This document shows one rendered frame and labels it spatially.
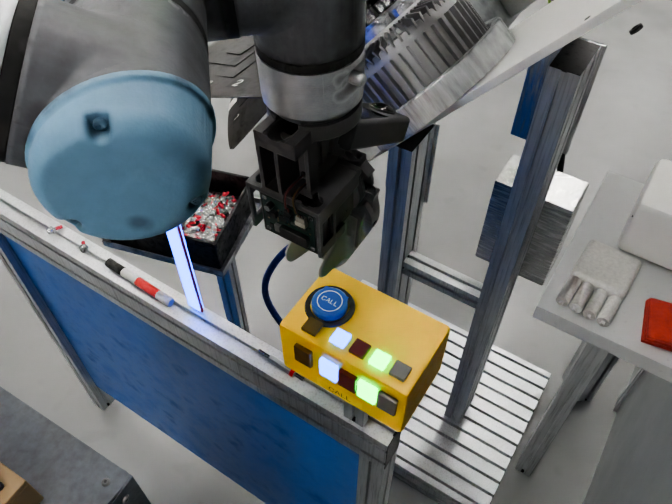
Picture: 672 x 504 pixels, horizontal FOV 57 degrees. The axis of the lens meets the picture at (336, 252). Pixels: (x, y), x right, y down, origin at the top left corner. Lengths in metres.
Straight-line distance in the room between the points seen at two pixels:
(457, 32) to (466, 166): 1.58
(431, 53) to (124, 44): 0.68
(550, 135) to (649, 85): 2.21
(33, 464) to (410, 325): 0.42
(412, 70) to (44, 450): 0.66
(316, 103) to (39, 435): 0.49
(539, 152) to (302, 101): 0.64
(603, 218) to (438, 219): 1.18
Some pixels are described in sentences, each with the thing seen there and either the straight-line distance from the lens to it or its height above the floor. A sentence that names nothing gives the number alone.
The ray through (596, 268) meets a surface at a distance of 1.04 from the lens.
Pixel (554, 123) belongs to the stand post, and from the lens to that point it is 0.97.
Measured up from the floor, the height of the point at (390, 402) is 1.05.
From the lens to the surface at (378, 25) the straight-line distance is 0.95.
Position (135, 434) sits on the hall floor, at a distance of 1.87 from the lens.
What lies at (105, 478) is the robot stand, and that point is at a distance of 0.71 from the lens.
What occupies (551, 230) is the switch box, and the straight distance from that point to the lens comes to 1.22.
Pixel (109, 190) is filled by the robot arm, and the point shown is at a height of 1.45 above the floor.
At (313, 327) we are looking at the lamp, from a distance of 0.66.
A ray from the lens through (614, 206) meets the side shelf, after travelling 1.19.
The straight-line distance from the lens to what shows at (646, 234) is 1.08.
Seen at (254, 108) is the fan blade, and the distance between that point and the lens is 1.11.
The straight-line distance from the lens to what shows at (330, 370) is 0.67.
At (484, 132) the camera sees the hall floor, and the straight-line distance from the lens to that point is 2.67.
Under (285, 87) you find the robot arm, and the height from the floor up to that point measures 1.39.
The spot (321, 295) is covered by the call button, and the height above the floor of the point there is 1.08.
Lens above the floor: 1.63
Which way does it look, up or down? 50 degrees down
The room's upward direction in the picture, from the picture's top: straight up
